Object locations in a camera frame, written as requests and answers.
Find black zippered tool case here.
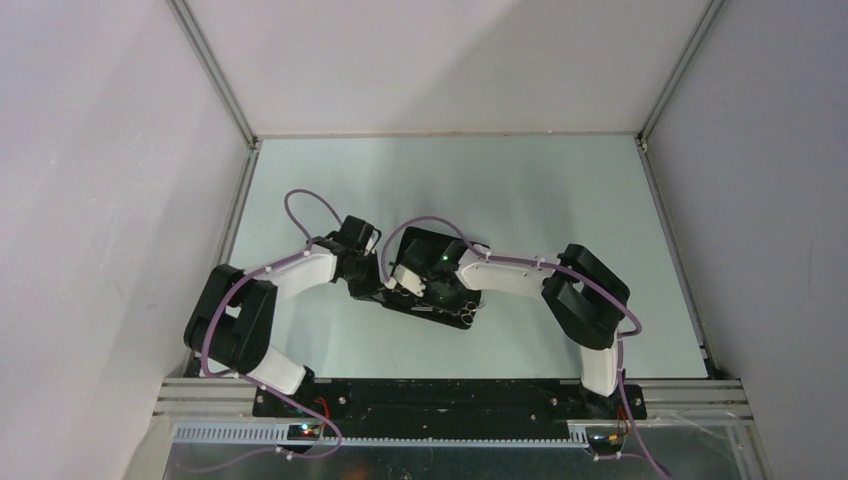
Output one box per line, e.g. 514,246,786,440
382,227,482,330

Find silver thinning scissors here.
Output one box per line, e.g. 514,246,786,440
410,302,480,330

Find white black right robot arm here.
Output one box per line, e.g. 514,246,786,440
380,238,641,418

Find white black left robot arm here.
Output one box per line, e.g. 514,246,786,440
183,216,382,417

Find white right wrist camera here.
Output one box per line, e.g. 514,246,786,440
385,266,426,298

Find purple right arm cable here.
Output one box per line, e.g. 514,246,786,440
378,215,670,480

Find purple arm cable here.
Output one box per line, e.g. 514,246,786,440
378,215,670,480
198,188,346,475

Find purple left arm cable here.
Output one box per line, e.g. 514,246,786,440
198,188,346,475

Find aluminium front frame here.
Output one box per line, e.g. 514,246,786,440
153,378,760,452

